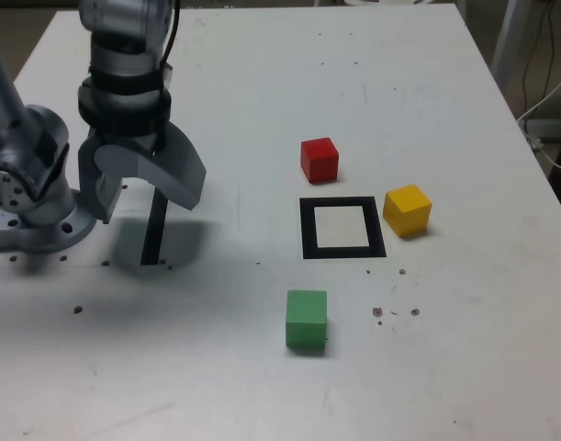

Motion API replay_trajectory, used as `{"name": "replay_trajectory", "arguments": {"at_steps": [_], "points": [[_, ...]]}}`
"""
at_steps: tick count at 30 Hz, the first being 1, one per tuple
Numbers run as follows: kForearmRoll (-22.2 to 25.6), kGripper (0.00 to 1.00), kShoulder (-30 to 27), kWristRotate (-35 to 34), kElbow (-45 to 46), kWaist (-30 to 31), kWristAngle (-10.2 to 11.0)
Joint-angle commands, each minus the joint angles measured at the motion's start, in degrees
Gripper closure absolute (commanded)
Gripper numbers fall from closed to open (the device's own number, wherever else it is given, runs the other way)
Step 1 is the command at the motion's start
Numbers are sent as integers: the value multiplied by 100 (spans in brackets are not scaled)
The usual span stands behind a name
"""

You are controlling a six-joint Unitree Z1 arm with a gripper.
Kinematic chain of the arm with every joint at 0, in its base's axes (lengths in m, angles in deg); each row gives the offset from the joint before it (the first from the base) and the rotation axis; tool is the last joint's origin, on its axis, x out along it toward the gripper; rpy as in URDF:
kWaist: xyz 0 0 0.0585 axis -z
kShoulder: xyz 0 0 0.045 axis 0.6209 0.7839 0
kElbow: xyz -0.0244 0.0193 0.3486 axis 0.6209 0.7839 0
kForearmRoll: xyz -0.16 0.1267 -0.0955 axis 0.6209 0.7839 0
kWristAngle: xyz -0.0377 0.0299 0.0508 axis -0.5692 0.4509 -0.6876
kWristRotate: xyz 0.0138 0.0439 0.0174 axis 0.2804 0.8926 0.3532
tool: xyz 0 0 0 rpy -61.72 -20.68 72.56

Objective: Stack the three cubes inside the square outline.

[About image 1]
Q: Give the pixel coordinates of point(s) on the yellow cube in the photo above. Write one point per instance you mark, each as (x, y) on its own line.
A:
(406, 211)

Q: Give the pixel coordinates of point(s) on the green cube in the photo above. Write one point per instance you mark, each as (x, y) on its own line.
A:
(306, 324)

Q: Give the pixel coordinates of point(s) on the white background post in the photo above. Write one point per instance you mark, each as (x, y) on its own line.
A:
(507, 37)

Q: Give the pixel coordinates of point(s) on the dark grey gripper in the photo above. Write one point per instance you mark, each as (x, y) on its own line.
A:
(128, 141)

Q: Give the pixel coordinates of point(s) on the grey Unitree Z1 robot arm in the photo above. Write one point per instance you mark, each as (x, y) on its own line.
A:
(32, 138)

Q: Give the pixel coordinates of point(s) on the red cube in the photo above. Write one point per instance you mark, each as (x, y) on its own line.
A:
(319, 161)

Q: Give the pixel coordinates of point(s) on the black tape strip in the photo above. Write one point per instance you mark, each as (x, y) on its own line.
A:
(151, 239)

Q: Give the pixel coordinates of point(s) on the black tape square outline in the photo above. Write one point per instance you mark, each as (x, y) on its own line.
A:
(344, 252)

